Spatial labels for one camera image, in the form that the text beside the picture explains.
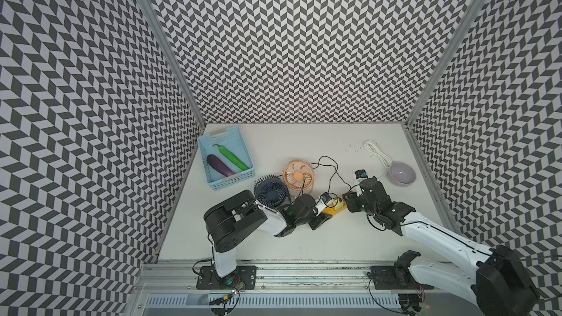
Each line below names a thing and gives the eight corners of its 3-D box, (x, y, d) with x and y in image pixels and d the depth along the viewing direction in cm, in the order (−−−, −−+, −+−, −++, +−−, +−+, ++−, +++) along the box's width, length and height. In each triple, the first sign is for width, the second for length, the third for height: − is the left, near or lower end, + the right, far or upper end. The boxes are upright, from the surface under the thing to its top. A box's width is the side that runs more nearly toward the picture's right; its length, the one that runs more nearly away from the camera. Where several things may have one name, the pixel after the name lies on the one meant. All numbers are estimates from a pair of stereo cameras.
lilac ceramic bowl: (389, 188, 95) (394, 182, 91) (382, 167, 103) (386, 160, 98) (414, 188, 95) (420, 182, 91) (405, 167, 103) (410, 160, 98)
